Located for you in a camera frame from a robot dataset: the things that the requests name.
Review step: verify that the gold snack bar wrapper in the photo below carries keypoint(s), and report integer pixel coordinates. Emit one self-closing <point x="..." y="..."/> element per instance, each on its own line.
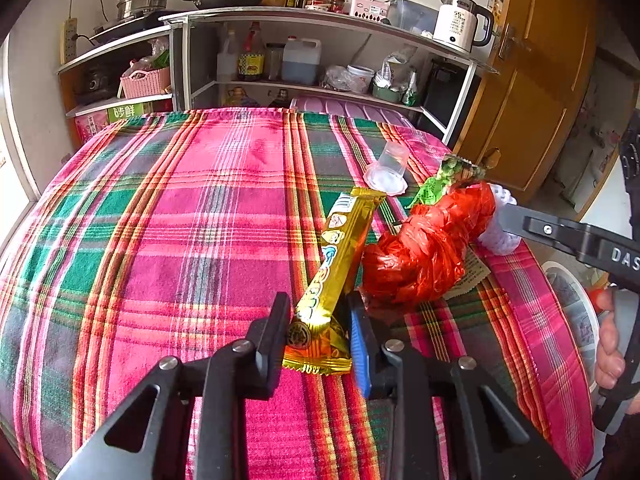
<point x="317" y="338"/>

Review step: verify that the pink plastic basket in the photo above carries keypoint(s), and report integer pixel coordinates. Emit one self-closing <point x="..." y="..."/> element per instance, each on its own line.
<point x="141" y="83"/>

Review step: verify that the white jug dark liquid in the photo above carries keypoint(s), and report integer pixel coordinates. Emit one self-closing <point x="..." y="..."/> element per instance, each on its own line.
<point x="301" y="60"/>

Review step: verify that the green snack wrapper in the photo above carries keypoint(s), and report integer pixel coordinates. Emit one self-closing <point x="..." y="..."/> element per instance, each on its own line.
<point x="453" y="171"/>

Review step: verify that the pink lid storage box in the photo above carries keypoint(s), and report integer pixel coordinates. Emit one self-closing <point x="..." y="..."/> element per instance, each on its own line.
<point x="350" y="109"/>

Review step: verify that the white metal shelf rack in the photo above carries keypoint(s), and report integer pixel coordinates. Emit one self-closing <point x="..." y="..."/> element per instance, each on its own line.
<point x="203" y="49"/>

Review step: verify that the white power strip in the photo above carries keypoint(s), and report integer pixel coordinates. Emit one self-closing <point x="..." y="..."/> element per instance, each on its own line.
<point x="68" y="40"/>

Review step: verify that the clear lidded container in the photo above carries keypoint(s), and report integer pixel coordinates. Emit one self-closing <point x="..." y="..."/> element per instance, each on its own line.
<point x="412" y="16"/>

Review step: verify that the right hand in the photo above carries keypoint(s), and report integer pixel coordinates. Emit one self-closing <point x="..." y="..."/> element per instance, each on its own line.
<point x="610" y="363"/>

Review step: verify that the wooden door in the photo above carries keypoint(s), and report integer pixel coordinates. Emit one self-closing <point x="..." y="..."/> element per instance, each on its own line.
<point x="523" y="110"/>

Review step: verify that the white electric kettle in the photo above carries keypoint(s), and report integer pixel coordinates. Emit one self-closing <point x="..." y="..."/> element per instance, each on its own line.
<point x="457" y="22"/>

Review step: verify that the red plastic bag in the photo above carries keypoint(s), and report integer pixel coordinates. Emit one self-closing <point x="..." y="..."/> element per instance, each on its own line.
<point x="426" y="257"/>

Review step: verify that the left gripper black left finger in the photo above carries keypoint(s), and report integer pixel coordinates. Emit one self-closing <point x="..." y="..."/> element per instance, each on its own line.
<point x="264" y="365"/>

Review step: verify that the pink utensil holder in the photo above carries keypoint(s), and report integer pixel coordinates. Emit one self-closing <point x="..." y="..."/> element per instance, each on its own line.
<point x="369" y="10"/>

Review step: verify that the pink plaid tablecloth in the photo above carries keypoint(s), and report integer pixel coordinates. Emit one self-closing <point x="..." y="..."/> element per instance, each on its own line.
<point x="166" y="235"/>

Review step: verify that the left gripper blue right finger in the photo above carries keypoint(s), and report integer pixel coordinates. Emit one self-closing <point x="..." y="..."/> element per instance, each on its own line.
<point x="366" y="337"/>

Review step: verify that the yellow label oil bottle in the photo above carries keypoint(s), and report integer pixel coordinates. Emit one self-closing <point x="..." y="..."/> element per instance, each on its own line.
<point x="251" y="60"/>

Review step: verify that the white foam fruit net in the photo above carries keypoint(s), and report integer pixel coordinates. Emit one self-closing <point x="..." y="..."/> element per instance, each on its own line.
<point x="495" y="238"/>

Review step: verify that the white round trash bin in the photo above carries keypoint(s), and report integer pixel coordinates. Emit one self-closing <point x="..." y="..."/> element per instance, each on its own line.
<point x="579" y="312"/>

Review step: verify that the clear plastic cup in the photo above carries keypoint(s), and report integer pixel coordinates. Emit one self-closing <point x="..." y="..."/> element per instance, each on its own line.
<point x="386" y="174"/>

